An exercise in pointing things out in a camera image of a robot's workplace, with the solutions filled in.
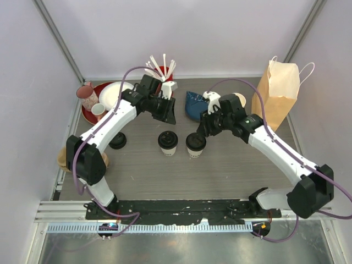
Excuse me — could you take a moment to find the small pink-handled mug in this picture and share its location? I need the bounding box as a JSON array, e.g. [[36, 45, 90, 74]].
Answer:
[[91, 103, 107, 122]]

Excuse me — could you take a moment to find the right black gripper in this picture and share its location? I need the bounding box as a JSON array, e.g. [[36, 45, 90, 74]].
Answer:
[[197, 106, 233, 138]]

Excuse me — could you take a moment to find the brown paper bag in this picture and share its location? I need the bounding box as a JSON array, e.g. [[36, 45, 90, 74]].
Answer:
[[251, 56, 307, 131]]

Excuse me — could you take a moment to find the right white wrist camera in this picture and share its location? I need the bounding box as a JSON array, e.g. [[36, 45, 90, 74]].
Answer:
[[202, 91, 221, 114]]

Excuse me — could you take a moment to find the blue leaf-shaped dish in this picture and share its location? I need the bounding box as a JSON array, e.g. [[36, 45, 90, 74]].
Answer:
[[185, 91, 208, 122]]

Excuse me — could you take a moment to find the black lid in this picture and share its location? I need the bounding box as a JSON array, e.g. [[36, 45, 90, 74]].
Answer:
[[158, 130, 178, 150], [185, 133, 206, 151]]

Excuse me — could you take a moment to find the white paper cup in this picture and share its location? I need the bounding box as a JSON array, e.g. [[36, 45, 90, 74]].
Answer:
[[161, 146, 177, 156], [187, 148, 203, 158]]

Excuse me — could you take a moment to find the red cylindrical straw holder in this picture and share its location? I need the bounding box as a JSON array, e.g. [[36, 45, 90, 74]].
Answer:
[[155, 66, 173, 95]]

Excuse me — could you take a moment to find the stack of paper cups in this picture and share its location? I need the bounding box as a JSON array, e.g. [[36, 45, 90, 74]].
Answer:
[[234, 93, 246, 108]]

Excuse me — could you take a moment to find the stack of black lids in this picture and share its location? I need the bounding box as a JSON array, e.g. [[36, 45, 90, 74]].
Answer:
[[108, 132, 127, 150]]

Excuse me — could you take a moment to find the white paper plate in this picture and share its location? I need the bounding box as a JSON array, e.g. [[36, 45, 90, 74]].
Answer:
[[99, 81, 121, 111]]

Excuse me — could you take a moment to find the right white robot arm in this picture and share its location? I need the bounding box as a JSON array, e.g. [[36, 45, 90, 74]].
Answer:
[[197, 92, 334, 219]]

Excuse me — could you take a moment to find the bundle of wrapped straws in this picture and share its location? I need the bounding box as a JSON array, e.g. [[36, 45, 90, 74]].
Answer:
[[144, 53, 177, 82]]

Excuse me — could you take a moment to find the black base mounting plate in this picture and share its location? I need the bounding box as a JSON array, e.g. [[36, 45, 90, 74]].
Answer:
[[85, 198, 283, 226]]

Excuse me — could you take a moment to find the beige pulp cup carrier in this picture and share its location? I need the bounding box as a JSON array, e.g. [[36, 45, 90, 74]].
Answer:
[[57, 147, 109, 175]]

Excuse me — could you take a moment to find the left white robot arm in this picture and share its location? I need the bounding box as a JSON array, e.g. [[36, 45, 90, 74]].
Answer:
[[66, 75, 177, 219]]

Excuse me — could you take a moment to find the pink floral pitcher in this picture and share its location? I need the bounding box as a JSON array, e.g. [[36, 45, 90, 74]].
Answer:
[[76, 82, 99, 112]]

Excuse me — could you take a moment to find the red round plate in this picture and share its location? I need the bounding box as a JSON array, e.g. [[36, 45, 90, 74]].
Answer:
[[81, 82, 112, 125]]

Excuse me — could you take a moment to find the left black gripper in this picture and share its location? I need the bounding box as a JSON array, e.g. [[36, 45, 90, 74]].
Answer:
[[148, 95, 177, 125]]

